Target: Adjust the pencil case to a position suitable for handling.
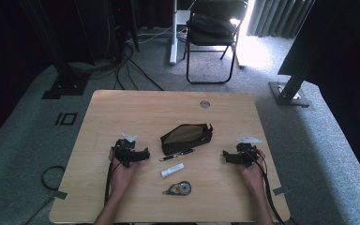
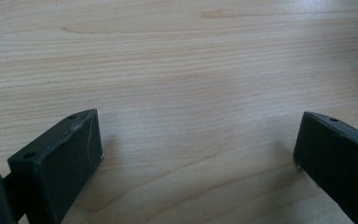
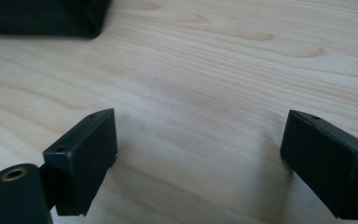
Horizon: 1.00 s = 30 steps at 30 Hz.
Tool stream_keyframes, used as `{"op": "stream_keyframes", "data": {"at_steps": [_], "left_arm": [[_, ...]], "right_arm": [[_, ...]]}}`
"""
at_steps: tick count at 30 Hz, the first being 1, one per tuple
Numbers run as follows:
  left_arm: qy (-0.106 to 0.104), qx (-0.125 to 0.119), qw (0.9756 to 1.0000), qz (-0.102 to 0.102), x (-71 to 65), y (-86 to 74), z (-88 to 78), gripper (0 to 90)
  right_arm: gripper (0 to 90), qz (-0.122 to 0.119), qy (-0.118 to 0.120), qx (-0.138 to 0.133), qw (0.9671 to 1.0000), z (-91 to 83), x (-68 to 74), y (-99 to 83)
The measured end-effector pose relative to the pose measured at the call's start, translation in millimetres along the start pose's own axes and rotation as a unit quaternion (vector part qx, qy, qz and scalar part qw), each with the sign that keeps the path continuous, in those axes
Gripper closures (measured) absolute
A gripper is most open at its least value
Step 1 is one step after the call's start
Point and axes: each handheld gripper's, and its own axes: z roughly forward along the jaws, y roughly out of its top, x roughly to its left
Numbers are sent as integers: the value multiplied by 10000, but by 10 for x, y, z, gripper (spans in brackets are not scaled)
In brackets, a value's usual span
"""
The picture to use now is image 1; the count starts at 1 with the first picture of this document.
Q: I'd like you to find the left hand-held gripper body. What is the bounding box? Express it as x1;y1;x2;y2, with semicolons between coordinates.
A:
112;132;139;169

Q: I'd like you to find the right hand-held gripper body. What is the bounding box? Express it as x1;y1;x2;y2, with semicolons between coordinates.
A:
235;135;263;169

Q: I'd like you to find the white eraser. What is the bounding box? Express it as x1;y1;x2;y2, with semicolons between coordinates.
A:
160;162;186;178

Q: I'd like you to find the black pen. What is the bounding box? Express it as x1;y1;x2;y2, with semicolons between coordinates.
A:
158;148;195;162

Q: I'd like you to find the black pencil case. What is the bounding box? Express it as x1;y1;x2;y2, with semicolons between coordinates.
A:
159;123;214;157

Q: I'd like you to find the correction tape dispenser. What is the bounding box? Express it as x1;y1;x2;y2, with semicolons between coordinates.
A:
161;180;192;197

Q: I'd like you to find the person's right hand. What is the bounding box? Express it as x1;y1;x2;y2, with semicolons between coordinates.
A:
235;148;267;189

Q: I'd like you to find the person's left hand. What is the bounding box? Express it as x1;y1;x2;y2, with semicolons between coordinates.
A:
108;148;139;197

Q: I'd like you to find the grey tape piece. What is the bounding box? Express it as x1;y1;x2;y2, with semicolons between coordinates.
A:
52;190;69;201
272;186;291;197

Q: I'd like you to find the black tape square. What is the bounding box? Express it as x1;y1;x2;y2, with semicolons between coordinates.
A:
61;112;79;127

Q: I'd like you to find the black metal stand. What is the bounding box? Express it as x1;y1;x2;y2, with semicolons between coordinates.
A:
17;0;92;100
268;59;319;109

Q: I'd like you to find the black folding chair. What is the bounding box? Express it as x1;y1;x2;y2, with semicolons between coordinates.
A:
186;0;249;85

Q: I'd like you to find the white desk leg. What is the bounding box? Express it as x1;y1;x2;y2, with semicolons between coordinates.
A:
169;0;191;66

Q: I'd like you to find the dark equipment tower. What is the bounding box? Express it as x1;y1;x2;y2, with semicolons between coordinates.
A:
109;0;141;62

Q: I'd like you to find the black bag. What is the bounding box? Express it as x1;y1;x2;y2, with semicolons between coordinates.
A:
188;13;237;38

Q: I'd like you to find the grey curtain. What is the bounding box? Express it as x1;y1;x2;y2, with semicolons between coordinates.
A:
247;0;317;39

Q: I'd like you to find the dark curtain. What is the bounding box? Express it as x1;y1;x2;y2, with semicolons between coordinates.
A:
277;0;360;191
0;0;55;153

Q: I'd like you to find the right hand-held gripper black cable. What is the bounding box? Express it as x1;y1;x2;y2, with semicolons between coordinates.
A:
245;146;287;225

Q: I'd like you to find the looped black floor cable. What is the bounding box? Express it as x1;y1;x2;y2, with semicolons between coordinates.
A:
40;165;67;192

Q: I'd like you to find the white floor cable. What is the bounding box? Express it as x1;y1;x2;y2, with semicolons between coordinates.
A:
126;25;174;45

